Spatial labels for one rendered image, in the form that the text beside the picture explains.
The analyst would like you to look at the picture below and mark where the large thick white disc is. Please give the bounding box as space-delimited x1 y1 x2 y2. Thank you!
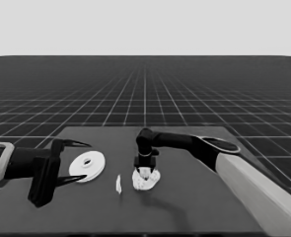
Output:
68 150 107 183

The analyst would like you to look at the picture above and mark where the small white T-shaped piece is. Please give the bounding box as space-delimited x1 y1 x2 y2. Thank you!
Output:
115 174 122 195

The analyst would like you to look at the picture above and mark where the white round carrier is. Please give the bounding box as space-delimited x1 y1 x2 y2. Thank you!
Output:
131 167 161 192

